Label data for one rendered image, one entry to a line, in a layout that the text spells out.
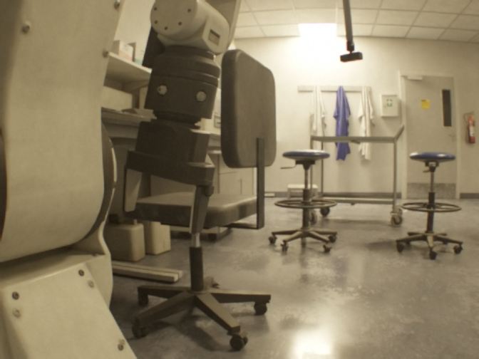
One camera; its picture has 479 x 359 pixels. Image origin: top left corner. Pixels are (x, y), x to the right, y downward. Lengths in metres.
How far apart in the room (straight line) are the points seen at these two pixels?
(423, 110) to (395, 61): 0.93
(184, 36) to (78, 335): 0.33
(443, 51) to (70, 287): 6.51
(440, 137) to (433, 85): 0.87
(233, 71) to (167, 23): 0.67
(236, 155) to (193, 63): 0.66
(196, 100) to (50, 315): 0.28
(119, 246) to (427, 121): 5.12
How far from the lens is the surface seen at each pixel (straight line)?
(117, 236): 2.29
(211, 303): 1.34
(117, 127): 1.19
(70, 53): 0.29
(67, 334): 0.31
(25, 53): 0.27
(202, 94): 0.43
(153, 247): 2.43
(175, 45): 0.46
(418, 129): 6.14
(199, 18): 0.43
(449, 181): 6.30
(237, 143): 1.07
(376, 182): 6.04
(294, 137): 6.00
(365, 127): 5.87
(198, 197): 0.44
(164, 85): 0.44
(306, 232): 2.63
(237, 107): 1.08
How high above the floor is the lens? 0.62
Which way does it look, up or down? 3 degrees down
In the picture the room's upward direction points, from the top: straight up
